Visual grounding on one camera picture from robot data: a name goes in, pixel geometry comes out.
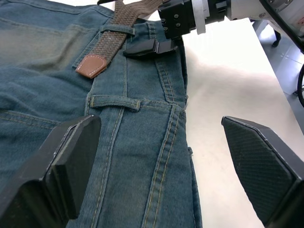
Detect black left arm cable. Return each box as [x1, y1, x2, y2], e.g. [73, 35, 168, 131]
[296, 68, 304, 108]

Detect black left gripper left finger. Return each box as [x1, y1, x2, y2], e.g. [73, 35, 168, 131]
[0, 114, 102, 228]

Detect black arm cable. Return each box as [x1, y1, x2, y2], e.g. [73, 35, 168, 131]
[296, 68, 304, 108]
[259, 0, 304, 54]

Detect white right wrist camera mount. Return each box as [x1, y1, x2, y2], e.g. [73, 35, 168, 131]
[190, 0, 211, 35]

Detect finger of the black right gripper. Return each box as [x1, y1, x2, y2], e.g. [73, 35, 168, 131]
[123, 38, 178, 59]

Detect brown braided belt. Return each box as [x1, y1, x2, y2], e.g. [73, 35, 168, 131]
[75, 0, 167, 79]

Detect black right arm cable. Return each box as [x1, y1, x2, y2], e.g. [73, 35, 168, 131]
[259, 0, 304, 54]

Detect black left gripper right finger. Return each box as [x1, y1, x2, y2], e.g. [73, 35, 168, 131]
[221, 115, 304, 228]

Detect blue denim shorts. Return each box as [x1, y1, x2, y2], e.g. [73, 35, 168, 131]
[0, 0, 203, 228]

